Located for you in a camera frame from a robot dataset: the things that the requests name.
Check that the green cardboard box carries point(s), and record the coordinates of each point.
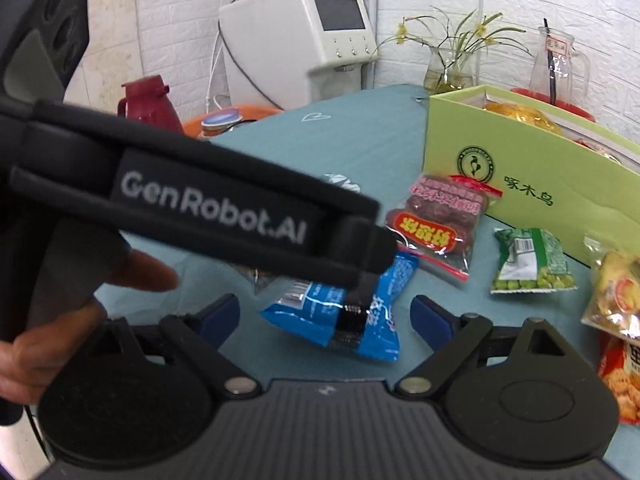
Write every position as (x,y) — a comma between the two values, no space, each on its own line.
(540,175)

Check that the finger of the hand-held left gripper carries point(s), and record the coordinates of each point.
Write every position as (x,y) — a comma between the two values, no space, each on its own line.
(365,250)

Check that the dark red date packet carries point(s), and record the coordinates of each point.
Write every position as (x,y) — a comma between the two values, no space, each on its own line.
(440,215)

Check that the person's left hand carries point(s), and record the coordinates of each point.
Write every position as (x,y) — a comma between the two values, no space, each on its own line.
(45,355)

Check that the orange biscuit packet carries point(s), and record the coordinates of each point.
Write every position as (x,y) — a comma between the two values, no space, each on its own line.
(622,380)

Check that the yellow flower plant in vase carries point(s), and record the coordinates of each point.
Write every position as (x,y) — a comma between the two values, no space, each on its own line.
(450,57)

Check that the teal heart print tablecloth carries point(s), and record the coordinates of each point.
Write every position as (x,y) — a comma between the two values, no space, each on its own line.
(350,150)

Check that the jar with blue lid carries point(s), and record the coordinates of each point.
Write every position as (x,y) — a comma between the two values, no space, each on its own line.
(220,122)

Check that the red thermos jug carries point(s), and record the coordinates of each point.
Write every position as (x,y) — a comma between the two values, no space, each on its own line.
(150,102)

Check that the orange basin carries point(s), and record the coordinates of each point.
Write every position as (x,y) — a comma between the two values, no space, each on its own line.
(260,112)

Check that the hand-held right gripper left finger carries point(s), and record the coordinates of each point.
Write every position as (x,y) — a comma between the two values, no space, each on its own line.
(220,317)

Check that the white water dispenser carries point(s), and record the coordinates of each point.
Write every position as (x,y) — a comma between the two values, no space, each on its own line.
(295,40)

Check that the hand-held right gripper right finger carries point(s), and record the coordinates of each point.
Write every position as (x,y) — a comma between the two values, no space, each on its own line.
(432,322)

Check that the glass pitcher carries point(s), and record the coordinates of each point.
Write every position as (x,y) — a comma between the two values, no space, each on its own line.
(560,67)

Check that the green pea snack packet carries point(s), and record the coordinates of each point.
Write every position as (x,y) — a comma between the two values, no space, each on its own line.
(532,262)

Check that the yellow clear snack packet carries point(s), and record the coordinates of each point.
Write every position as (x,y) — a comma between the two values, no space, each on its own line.
(617,295)

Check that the blue snack packet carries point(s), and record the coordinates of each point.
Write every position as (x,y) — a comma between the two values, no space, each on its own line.
(310,310)

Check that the red tray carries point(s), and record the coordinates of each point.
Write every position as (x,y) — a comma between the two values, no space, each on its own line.
(580,107)

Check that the silver snack packet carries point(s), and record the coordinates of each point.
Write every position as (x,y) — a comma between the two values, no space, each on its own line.
(340,183)

